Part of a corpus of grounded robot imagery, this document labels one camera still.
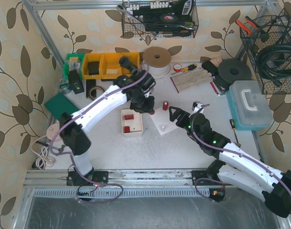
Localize brown tape roll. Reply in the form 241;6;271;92
88;86;105;100

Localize white cord bundle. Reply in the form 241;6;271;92
30;135;57;170

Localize black foam disc spool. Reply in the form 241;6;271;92
215;59;252;89

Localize round sanding disc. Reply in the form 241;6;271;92
46;123;60;140

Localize green storage bin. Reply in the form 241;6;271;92
63;53;85;79

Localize orange handled pliers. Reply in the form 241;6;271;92
235;16;259;36

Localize beige work glove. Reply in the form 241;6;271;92
171;67;213;93

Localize small yellow black screwdriver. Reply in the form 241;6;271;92
171;64;197;75

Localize yellow black screwdriver by toolbox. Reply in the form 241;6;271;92
230;119;241;147

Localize white cable spool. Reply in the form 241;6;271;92
142;46;171;80

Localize black box in bin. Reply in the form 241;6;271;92
87;61;100;75

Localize wire basket with tools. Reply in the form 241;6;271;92
116;0;199;40

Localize green foam pad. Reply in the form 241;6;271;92
44;93;79;121

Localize yellow storage bins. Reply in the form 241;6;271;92
82;52;140;81

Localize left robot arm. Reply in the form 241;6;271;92
59;70;156;176

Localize wire basket with hoses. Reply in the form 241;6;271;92
240;14;291;94

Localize glass jar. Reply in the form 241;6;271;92
59;80;72;94

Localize black battery charger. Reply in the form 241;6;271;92
68;70;84;94

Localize teal clear toolbox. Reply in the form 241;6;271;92
226;80;273;131

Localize red large spring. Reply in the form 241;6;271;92
162;101;169;111

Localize black brush with sponge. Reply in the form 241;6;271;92
201;56;223;75

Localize grey pipe fitting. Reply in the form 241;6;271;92
119;57;139;75

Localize white spring tray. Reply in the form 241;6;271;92
121;109;143;137

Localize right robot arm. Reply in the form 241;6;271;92
169;103;291;218

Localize black hose coil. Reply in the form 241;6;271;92
256;42;291;82

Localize aluminium rail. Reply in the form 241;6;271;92
23;168;220;188

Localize white four-peg base plate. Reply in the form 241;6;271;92
150;107;178;135

